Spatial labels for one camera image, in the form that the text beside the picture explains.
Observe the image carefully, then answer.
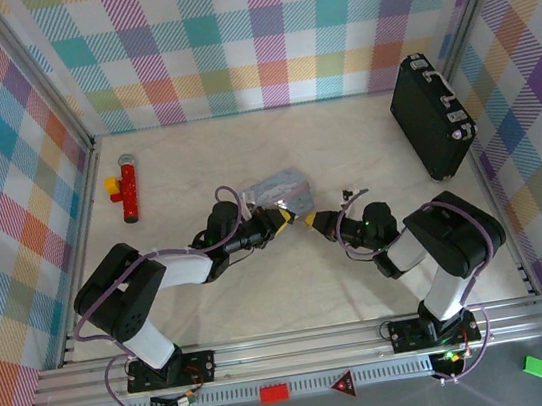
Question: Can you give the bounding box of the light blue pouch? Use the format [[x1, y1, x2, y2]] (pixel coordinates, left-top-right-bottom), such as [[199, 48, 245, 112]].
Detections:
[[241, 163, 318, 223]]

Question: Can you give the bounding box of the small black metal clip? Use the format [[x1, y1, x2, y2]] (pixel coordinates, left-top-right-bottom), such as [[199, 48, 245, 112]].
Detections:
[[339, 185, 372, 207]]

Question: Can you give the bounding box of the red glitter toy tube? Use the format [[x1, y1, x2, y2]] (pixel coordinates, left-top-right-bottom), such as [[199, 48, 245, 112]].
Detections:
[[114, 152, 147, 226]]

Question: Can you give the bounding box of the black briefcase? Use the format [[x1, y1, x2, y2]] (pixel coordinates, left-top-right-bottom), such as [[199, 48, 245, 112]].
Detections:
[[382, 46, 485, 190]]

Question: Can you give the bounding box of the aluminium mounting beam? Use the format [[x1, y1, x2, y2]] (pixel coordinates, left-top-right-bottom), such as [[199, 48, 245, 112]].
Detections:
[[25, 294, 542, 406]]

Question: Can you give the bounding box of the red black triangle sign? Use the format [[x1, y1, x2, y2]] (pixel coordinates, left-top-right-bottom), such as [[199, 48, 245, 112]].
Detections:
[[327, 368, 360, 401]]

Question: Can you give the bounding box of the black connector board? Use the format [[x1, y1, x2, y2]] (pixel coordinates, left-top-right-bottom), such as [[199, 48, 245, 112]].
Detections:
[[149, 388, 201, 406], [428, 347, 468, 377]]

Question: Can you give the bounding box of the red rectangular block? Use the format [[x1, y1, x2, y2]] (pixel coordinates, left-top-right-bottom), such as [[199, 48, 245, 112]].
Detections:
[[259, 383, 291, 406]]

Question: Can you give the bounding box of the green block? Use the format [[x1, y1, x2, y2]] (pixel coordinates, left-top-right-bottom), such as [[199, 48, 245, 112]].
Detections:
[[520, 353, 542, 381]]

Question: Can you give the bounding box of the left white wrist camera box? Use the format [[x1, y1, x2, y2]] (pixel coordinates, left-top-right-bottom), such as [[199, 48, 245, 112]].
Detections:
[[240, 187, 268, 218]]

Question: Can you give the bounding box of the aluminium table side rail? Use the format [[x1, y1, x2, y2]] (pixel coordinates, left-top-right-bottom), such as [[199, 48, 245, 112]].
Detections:
[[465, 142, 542, 305], [26, 135, 130, 370]]

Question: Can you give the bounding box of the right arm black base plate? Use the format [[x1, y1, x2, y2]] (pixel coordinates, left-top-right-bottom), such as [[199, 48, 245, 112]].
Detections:
[[386, 307, 483, 355]]

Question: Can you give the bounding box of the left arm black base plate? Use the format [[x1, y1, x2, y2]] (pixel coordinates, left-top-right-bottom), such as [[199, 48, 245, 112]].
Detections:
[[122, 346, 220, 396]]

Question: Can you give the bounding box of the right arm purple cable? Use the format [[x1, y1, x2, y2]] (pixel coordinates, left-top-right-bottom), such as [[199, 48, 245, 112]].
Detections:
[[329, 171, 512, 397]]

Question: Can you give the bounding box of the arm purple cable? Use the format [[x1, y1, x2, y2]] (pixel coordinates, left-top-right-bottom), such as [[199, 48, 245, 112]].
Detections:
[[55, 182, 273, 406], [329, 171, 512, 397]]

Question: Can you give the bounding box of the slotted metal cable duct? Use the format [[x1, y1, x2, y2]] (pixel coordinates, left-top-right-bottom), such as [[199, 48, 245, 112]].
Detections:
[[66, 349, 470, 406]]

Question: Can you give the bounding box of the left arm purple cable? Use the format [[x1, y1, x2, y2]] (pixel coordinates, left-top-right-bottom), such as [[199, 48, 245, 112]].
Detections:
[[55, 182, 273, 406]]

